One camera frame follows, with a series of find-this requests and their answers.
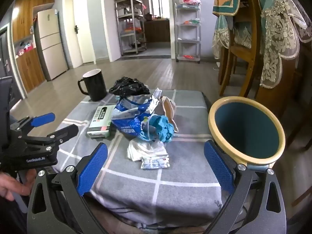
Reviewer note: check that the white door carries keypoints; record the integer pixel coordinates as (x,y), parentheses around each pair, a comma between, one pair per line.
(82,29)

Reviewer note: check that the beige refrigerator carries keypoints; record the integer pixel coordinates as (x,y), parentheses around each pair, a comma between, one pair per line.
(51,43)

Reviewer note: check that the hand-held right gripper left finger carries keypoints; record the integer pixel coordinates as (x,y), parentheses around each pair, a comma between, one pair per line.
(92,168)

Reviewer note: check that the blue and white plastic bag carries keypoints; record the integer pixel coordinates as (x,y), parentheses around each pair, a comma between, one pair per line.
(126,123)

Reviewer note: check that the wooden wall cabinet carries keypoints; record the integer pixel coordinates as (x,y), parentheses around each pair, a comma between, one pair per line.
(24,17)

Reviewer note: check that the black mug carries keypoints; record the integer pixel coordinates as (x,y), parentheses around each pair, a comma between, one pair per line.
(95,87)

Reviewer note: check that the window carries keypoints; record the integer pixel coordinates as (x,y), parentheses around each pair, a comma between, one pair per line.
(156,2)

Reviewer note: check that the person's left hand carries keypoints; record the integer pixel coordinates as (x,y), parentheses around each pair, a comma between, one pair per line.
(8,184)

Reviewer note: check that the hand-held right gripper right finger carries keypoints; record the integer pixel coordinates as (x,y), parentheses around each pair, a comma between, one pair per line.
(219,165)

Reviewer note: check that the small white wipe packet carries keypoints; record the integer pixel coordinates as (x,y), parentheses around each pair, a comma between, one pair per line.
(156,162)

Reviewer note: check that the teal glove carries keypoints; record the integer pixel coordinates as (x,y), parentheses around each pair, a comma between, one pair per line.
(160,129)

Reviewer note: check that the white trolley rack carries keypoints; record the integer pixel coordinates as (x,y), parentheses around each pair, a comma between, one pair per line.
(187,29)

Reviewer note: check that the black plastic bag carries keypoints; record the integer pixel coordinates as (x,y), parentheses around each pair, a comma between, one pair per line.
(129,86)

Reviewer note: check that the wooden dining table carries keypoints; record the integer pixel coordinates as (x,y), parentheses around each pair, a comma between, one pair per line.
(280,107)

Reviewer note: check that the metal shelf rack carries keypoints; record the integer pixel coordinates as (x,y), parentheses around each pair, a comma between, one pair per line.
(131,29)

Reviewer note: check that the teal bin with beige rim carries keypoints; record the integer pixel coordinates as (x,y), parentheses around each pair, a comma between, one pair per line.
(246,131)

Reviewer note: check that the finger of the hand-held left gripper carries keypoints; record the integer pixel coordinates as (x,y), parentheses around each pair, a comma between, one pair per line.
(65,131)
(43,119)

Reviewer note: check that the wooden kitchen counter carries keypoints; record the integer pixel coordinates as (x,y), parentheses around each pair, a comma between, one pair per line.
(157,30)

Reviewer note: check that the green and white box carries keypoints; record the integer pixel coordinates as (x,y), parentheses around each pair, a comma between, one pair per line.
(101,121)

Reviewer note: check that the dark entrance door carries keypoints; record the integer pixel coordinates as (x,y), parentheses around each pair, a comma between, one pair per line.
(4,53)

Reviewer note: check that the white tissue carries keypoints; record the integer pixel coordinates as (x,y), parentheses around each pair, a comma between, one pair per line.
(139,151)

